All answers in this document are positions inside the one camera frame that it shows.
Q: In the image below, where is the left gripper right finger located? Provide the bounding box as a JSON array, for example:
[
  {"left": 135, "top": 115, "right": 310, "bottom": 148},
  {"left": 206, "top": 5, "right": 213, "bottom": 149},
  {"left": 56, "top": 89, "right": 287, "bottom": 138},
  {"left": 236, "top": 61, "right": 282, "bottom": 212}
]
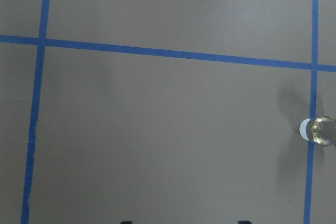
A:
[{"left": 238, "top": 220, "right": 251, "bottom": 224}]

